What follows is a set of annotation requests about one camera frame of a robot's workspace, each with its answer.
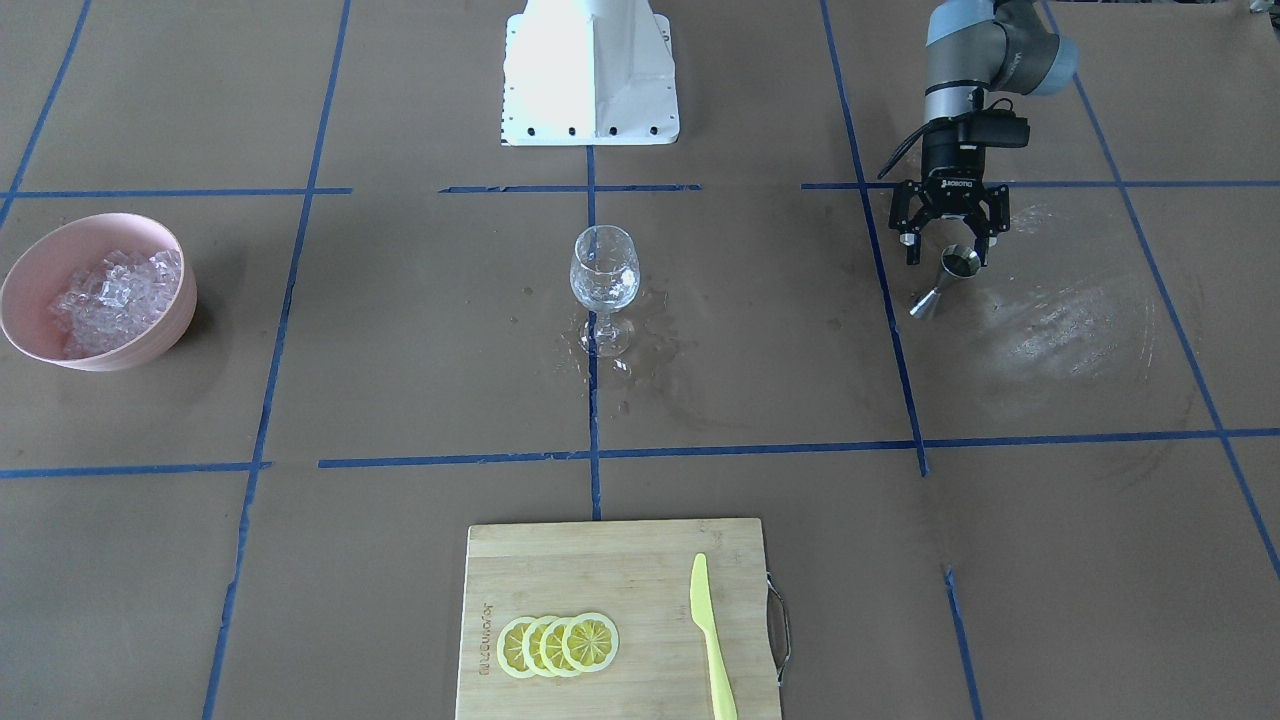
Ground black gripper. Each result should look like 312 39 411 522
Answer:
890 115 1010 268

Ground steel cocktail jigger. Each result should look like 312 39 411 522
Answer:
908 243 983 318

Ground clear ice cubes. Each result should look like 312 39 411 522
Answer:
47 249 184 359

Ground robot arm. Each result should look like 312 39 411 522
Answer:
877 1 1080 265

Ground clear wine glass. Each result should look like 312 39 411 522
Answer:
570 225 641 357

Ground wooden cutting board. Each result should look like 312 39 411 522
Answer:
454 518 782 719

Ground yellow plastic knife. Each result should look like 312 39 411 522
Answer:
689 553 739 719

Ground lemon slice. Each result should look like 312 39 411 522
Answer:
497 616 535 679
521 615 557 676
561 612 620 673
538 618 581 678

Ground pink bowl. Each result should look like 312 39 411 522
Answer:
3 211 197 372

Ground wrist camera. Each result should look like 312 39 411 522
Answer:
956 108 1030 149

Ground white pedestal column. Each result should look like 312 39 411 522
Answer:
500 1 681 147

